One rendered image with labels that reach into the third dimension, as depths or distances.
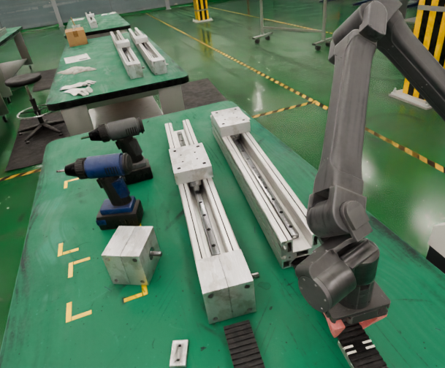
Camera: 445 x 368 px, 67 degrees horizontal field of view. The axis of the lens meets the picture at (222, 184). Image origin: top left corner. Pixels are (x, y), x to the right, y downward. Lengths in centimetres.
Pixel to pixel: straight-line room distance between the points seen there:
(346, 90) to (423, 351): 47
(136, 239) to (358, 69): 58
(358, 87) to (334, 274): 32
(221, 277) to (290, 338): 17
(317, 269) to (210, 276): 26
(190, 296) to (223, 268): 13
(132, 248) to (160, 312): 15
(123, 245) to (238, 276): 28
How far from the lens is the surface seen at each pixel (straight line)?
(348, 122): 60
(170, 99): 248
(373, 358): 67
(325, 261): 51
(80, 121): 248
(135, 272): 82
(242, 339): 68
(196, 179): 99
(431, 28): 382
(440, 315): 81
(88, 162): 94
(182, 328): 75
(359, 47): 69
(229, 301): 70
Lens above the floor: 139
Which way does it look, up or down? 33 degrees down
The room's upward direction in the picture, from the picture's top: 8 degrees counter-clockwise
